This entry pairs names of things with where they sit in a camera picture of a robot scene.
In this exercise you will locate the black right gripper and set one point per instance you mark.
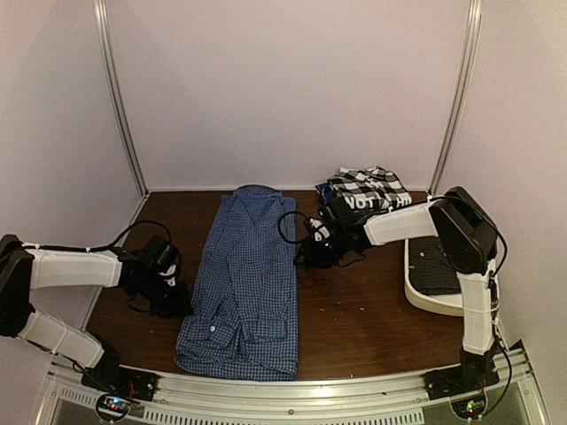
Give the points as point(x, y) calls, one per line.
point(313, 257)

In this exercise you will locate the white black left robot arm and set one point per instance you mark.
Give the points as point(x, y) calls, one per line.
point(26, 267)

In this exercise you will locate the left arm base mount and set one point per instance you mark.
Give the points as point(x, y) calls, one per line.
point(124, 382)

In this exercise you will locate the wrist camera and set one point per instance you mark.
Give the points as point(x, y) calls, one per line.
point(161, 258)
point(327, 223)

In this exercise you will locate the aluminium front rail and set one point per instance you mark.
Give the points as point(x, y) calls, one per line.
point(386, 399)

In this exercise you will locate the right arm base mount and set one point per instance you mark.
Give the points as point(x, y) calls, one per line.
point(454, 381)

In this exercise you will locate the aluminium frame post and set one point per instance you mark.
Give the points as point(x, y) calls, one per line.
point(117, 101)
point(471, 37)

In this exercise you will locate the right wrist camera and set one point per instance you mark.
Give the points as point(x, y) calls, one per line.
point(327, 223)

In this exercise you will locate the white plastic bin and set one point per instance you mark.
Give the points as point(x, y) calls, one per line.
point(450, 305)

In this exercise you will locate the black white plaid folded shirt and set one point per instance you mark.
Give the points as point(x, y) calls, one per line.
point(372, 176)

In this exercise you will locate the dark blue folded printed shirt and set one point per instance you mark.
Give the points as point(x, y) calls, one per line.
point(363, 199)

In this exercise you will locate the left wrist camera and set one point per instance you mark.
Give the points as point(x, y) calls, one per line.
point(161, 258)

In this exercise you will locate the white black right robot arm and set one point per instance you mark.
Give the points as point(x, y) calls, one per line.
point(469, 240)

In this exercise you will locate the blue checked long sleeve shirt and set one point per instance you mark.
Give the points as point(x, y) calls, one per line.
point(244, 324)

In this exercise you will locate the right circuit board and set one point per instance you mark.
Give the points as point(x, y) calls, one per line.
point(469, 408)

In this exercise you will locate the circuit board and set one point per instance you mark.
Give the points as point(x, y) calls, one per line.
point(112, 408)
point(469, 408)

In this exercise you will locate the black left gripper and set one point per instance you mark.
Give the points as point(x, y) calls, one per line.
point(179, 307)

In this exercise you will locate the left circuit board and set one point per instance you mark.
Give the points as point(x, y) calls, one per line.
point(112, 408)

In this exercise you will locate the right aluminium frame post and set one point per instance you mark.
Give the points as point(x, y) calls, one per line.
point(471, 37)

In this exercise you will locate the dark striped folded shirt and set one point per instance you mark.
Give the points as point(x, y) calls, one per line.
point(430, 273)

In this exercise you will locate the left aluminium frame post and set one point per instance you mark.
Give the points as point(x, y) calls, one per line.
point(117, 101)

